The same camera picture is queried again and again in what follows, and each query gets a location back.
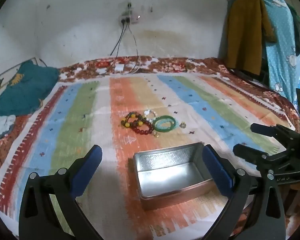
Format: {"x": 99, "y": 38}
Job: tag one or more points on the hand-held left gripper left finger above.
{"x": 86, "y": 170}

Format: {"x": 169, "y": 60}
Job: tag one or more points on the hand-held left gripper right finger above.
{"x": 216, "y": 170}

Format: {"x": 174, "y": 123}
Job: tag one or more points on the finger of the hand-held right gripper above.
{"x": 250, "y": 152}
{"x": 262, "y": 130}

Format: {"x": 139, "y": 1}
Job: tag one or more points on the silver metal tin box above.
{"x": 165, "y": 172}

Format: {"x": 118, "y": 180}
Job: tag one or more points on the green jade bangle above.
{"x": 165, "y": 116}

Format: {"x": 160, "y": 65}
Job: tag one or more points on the light blue bangle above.
{"x": 157, "y": 124}

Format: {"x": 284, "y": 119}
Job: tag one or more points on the striped colourful blanket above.
{"x": 90, "y": 120}

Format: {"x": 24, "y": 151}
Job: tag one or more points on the small clear pendant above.
{"x": 182, "y": 125}

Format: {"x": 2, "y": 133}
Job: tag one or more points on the blue printed cloth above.
{"x": 281, "y": 42}

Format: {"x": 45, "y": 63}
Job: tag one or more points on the white crumpled cloth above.
{"x": 2, "y": 127}

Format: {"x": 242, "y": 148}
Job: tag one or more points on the black clothes rack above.
{"x": 223, "y": 42}

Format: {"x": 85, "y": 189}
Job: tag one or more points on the mustard yellow garment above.
{"x": 245, "y": 30}

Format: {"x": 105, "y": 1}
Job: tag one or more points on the teal pillow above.
{"x": 22, "y": 90}

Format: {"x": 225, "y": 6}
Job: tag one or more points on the white charger block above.
{"x": 119, "y": 67}

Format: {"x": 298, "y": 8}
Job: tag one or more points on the dark green garment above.
{"x": 297, "y": 27}

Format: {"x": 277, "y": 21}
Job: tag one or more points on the floral brown bedsheet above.
{"x": 165, "y": 63}

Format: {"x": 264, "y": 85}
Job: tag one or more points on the white decorated headboard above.
{"x": 5, "y": 76}

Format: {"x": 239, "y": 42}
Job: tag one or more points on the white power strip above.
{"x": 133, "y": 18}

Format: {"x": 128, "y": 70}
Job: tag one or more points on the wall socket with plug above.
{"x": 129, "y": 5}

